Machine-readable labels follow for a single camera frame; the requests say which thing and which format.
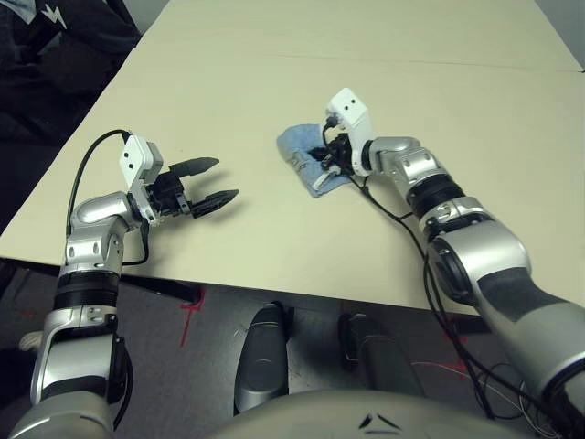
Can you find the grey robot leg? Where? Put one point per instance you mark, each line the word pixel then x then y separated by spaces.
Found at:
pixel 262 356
pixel 384 361

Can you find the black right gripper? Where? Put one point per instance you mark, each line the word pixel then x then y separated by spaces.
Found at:
pixel 339 153

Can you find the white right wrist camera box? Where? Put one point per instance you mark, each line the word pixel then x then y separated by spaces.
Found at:
pixel 349 107

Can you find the light striped cloth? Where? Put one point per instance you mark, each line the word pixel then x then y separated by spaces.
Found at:
pixel 20 3

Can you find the grey robot torso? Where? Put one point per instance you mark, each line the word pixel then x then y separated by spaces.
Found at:
pixel 320 411

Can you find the grey right robot leg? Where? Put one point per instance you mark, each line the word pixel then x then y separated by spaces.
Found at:
pixel 384 361

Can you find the grey left robot leg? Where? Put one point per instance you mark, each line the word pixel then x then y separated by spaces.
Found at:
pixel 262 356

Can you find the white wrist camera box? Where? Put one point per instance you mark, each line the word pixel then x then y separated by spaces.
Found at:
pixel 349 107
pixel 135 155

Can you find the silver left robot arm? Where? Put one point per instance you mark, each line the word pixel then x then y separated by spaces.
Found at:
pixel 91 242

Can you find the person in black clothes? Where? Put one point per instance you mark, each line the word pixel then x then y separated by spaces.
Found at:
pixel 55 55

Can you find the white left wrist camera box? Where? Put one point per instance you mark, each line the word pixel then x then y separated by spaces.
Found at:
pixel 135 155

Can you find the light blue rag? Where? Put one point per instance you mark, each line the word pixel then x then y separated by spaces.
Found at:
pixel 292 139

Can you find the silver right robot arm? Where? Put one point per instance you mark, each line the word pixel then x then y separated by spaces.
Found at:
pixel 480 247

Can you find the white bystander shoe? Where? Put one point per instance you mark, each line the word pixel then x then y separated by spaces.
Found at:
pixel 29 340

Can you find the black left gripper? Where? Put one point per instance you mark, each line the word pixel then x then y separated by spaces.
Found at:
pixel 169 194

